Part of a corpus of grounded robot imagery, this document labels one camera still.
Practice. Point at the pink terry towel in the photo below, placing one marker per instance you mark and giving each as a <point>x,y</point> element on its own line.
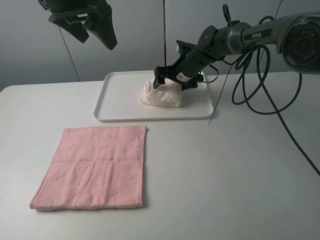
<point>94,168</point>

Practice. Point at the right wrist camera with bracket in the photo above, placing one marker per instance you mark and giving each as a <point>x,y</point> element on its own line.
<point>179,46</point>

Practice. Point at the white rectangular plastic tray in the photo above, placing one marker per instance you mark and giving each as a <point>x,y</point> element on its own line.
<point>120,100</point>

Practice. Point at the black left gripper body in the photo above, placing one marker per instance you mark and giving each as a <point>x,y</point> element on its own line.
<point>75,11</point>

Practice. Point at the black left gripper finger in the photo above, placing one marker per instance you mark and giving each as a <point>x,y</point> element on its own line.
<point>100,23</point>
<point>76,30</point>

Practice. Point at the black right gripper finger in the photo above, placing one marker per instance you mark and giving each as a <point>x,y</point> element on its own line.
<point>159,80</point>

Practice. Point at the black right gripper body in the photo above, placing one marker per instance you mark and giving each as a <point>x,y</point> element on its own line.
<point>186,70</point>

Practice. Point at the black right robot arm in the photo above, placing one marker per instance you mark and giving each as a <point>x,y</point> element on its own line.
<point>297,38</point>

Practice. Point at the cream white terry towel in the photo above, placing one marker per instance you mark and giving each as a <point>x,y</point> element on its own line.
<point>166,95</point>

